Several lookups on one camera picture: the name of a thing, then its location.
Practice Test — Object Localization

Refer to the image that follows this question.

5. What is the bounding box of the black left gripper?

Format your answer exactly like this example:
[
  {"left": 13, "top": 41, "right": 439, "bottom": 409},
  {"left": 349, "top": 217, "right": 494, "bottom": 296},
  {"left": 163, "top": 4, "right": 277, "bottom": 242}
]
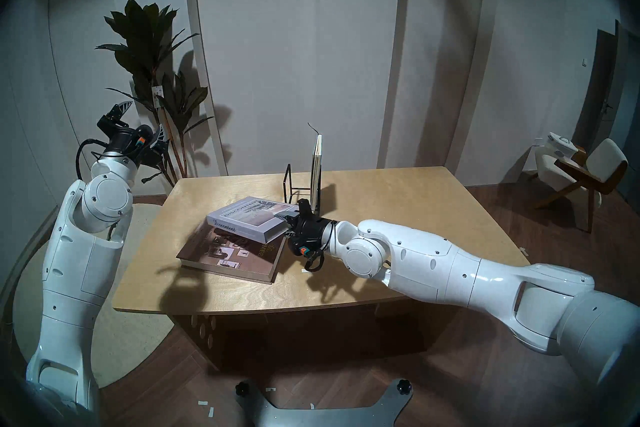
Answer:
[{"left": 96, "top": 101, "right": 168, "bottom": 166}]

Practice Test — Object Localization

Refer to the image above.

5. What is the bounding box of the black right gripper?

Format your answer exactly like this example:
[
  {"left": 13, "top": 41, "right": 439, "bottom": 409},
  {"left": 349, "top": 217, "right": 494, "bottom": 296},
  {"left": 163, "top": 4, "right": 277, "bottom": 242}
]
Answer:
[{"left": 278, "top": 198, "right": 332, "bottom": 261}]

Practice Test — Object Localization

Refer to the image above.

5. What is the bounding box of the grey Discontent book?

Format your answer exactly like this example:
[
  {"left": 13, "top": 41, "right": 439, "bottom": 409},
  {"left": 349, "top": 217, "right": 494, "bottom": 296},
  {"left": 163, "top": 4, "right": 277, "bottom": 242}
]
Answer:
[{"left": 206, "top": 197, "right": 301, "bottom": 245}]

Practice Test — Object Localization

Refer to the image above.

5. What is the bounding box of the large brown Homes book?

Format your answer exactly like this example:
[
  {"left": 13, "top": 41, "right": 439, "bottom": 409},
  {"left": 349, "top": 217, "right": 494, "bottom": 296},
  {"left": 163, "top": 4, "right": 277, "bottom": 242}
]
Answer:
[{"left": 176, "top": 223, "right": 288, "bottom": 285}]

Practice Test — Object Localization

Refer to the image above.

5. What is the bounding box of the thin yellow book with ribbon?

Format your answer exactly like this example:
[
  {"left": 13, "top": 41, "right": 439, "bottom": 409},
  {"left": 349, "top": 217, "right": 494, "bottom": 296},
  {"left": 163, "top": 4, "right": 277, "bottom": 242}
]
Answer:
[{"left": 306, "top": 122, "right": 323, "bottom": 211}]

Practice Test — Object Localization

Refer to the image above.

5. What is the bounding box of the tall green potted plant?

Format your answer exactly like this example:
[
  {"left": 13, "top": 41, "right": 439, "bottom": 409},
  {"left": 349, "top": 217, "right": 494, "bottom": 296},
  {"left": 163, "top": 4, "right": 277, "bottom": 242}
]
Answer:
[{"left": 95, "top": 0, "right": 216, "bottom": 186}]

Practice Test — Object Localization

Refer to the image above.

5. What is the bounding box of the wooden table base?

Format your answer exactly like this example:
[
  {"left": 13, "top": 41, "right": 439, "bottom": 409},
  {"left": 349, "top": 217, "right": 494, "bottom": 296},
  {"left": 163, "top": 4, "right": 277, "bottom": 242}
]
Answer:
[{"left": 172, "top": 313, "right": 266, "bottom": 371}]

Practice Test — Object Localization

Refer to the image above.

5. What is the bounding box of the round beige rug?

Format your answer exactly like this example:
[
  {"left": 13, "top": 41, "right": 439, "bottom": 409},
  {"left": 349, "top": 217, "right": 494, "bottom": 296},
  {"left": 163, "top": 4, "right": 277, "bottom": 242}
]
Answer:
[{"left": 12, "top": 203, "right": 176, "bottom": 389}]

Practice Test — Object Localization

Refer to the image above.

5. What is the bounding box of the white object on armchair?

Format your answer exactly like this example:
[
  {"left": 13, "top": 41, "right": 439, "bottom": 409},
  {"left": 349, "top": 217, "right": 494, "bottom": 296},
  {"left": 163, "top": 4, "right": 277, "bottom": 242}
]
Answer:
[{"left": 546, "top": 132, "right": 578, "bottom": 160}]

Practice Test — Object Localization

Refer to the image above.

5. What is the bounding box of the white wooden armchair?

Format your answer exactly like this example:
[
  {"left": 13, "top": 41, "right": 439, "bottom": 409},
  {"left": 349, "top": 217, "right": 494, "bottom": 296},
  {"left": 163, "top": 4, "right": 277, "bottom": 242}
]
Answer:
[{"left": 530, "top": 138, "right": 629, "bottom": 234}]

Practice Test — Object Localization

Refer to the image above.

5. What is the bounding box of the dark door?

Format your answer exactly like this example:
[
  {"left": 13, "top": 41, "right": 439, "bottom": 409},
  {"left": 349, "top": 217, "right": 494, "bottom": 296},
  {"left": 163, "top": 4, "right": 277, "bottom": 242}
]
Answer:
[{"left": 572, "top": 20, "right": 640, "bottom": 204}]

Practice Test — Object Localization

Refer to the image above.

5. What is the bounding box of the black wire book rack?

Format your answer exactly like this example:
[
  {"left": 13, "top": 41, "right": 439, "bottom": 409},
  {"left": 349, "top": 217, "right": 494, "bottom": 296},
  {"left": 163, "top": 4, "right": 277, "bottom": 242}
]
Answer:
[{"left": 283, "top": 164, "right": 323, "bottom": 212}]

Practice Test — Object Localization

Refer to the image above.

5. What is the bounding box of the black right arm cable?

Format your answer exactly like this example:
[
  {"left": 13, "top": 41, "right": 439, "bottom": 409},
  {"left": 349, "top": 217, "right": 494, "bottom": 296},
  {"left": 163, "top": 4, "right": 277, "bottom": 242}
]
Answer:
[{"left": 300, "top": 223, "right": 336, "bottom": 272}]

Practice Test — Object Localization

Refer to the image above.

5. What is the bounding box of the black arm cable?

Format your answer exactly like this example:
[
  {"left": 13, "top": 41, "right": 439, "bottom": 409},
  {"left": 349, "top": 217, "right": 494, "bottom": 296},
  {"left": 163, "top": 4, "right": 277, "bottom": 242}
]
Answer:
[
  {"left": 76, "top": 138, "right": 108, "bottom": 181},
  {"left": 300, "top": 223, "right": 336, "bottom": 272}
]

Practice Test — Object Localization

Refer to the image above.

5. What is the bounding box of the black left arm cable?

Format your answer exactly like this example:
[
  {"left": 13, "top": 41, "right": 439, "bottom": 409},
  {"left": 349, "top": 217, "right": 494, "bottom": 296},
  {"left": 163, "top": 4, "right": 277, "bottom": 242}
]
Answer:
[{"left": 76, "top": 138, "right": 108, "bottom": 181}]

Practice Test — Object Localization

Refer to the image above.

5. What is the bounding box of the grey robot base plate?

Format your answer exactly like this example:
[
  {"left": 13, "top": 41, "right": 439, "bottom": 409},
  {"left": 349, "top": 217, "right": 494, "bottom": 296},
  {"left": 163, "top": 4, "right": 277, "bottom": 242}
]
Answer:
[{"left": 234, "top": 378, "right": 416, "bottom": 427}]

